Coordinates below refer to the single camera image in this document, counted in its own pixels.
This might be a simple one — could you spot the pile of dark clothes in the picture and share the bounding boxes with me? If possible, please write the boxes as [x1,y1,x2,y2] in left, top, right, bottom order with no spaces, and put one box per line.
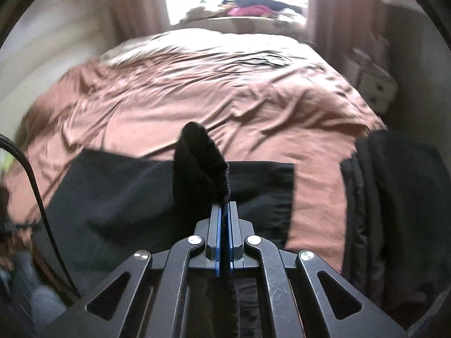
[339,130,446,329]

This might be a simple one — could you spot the pink cloth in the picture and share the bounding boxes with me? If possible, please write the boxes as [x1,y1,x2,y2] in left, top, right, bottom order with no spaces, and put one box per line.
[227,4,273,17]

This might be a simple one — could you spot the black braided cable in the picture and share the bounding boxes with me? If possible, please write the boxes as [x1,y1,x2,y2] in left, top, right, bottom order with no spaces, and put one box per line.
[0,134,82,298]

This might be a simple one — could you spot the beige plush toy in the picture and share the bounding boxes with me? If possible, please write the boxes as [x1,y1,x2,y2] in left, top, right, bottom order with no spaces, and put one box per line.
[185,5,216,22]

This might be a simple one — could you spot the pink curtain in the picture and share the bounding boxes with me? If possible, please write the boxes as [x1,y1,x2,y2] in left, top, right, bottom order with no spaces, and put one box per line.
[109,0,170,40]
[305,0,357,65]

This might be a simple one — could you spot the pink and black plush toy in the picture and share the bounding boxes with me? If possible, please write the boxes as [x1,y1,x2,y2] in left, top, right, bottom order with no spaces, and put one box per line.
[225,0,306,12]

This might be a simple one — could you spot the black pants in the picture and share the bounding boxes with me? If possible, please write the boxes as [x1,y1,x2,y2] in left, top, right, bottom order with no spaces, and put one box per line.
[33,121,297,338]

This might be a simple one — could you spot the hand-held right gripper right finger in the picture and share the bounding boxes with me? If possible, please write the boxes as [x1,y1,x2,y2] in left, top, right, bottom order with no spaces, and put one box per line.
[227,201,411,338]

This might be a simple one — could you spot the white padded headboard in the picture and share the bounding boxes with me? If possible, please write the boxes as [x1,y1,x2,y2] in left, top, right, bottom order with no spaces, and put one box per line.
[0,7,121,121]

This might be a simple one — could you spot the brown blanket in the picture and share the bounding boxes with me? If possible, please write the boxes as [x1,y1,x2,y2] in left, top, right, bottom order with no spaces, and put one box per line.
[3,42,388,276]

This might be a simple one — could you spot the white nightstand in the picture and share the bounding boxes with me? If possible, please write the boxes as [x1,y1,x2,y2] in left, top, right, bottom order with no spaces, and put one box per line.
[354,65,401,112]

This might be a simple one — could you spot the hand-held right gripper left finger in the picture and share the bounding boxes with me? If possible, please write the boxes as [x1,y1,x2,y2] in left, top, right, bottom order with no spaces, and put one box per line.
[39,202,222,338]

